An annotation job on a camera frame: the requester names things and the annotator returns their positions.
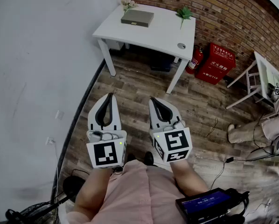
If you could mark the black screen device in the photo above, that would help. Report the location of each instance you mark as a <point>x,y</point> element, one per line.
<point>204,205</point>

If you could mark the white side table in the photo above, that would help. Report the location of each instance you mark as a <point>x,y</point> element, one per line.
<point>262,73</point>

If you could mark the person's left black shoe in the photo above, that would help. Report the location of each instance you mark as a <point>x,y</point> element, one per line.
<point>131,158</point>

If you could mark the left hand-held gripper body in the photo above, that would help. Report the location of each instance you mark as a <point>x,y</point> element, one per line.
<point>105,156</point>

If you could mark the black floor fan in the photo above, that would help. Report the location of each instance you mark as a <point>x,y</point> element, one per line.
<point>71,185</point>

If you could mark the black storage box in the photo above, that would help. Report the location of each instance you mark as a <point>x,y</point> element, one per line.
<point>161,64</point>

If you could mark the person's right forearm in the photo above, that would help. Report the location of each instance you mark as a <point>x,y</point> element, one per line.
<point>189,178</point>

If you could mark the grey dome device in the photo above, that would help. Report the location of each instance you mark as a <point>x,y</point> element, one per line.
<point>265,151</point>

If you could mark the person's pink shirt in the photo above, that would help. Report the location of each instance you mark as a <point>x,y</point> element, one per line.
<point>134,195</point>

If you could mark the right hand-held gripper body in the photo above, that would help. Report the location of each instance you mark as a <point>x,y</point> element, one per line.
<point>176,140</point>

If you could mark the white artificial flowers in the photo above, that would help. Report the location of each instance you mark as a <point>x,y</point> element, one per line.
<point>128,3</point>

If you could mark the green artificial leaf sprig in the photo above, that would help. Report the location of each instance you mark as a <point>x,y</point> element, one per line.
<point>184,14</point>

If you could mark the person's left forearm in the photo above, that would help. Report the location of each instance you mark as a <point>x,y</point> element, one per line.
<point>92,190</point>

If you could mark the black power adapter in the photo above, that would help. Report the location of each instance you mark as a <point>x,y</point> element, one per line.
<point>229,159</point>

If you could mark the white cabinet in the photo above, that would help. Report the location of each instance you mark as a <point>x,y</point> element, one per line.
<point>115,44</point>

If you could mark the person's black shoe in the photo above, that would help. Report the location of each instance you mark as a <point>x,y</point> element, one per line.
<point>149,158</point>
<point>131,158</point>

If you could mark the grey box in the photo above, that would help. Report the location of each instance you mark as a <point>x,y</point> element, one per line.
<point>138,15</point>

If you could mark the white wall socket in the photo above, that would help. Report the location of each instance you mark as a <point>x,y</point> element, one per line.
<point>50,140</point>
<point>59,115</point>

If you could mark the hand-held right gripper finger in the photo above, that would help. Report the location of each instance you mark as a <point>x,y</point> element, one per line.
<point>153,122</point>
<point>175,115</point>

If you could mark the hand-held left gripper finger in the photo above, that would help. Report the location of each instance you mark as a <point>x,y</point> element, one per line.
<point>116,122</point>
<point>91,122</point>

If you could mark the person's right black shoe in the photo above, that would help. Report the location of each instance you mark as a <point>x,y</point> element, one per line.
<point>149,158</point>

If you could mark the red fire equipment box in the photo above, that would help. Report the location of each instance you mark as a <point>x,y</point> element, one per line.
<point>215,65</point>

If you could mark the red fire extinguisher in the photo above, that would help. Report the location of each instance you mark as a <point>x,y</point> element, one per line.
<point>195,60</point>

